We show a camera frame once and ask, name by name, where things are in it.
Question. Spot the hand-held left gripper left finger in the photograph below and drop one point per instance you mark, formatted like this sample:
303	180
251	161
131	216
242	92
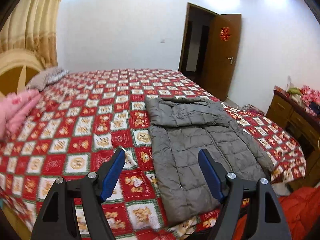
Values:
112	177

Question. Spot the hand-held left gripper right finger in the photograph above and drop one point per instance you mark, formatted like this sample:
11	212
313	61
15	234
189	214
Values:
211	177

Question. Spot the grey puffer jacket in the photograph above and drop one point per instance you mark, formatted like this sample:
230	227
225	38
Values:
195	142

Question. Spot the magenta clothes pile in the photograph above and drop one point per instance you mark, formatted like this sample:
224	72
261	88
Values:
252	109

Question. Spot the red bear print bedsheet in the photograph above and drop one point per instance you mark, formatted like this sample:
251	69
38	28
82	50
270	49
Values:
75	130

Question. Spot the orange quilted garment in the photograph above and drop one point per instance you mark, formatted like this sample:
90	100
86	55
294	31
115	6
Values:
300	210

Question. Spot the brown wooden dresser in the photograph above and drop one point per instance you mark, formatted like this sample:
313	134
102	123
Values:
282	110

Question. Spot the brown wooden door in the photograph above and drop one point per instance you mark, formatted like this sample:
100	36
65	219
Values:
220	67

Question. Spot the red flat box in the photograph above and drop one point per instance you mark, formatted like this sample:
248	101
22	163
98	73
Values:
280	89

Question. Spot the grey checked pillow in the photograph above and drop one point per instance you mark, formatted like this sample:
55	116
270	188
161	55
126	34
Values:
60	75

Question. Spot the pink folded quilt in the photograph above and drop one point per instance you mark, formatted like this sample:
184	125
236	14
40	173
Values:
17	110

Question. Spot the green cloth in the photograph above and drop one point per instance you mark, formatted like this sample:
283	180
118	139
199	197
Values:
294	91

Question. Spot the striped pillow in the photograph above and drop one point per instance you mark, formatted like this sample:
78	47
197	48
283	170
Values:
40	80

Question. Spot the white paper card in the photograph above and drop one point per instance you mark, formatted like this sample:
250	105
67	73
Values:
289	82

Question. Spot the red white patterned cloth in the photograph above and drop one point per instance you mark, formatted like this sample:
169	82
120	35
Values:
310	95

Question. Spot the red paper door decoration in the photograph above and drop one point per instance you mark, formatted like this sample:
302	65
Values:
224	33

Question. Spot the beige patterned curtain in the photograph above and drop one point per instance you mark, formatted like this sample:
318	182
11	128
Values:
32	25

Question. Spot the brown wooden door frame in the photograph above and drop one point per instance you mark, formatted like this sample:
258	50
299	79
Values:
183	30

